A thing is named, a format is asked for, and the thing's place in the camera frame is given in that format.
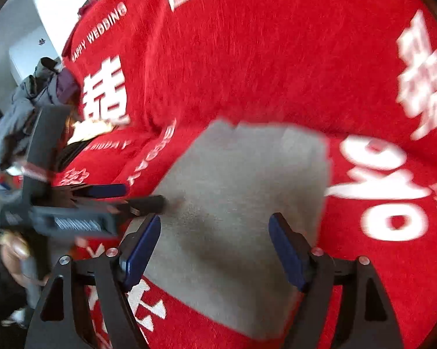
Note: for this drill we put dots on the purple garment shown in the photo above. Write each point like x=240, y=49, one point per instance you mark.
x=67, y=85

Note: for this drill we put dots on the dark red cloth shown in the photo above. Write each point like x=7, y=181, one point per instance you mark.
x=87, y=7

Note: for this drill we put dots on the grey knitted garment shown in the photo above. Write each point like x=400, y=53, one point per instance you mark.
x=233, y=207

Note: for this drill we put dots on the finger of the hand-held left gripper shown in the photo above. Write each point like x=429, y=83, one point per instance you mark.
x=106, y=190
x=146, y=205

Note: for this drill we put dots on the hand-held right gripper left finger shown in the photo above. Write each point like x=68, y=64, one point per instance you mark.
x=142, y=251

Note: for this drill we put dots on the red printed blanket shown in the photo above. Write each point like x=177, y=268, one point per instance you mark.
x=258, y=61

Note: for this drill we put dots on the cream garment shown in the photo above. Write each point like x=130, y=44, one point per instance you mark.
x=87, y=131

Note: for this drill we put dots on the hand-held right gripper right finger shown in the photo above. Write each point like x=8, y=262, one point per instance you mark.
x=285, y=251

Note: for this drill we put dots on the person's left hand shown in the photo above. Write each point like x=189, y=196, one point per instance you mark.
x=13, y=249

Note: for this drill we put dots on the person's left forearm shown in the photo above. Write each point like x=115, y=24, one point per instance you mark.
x=2, y=294

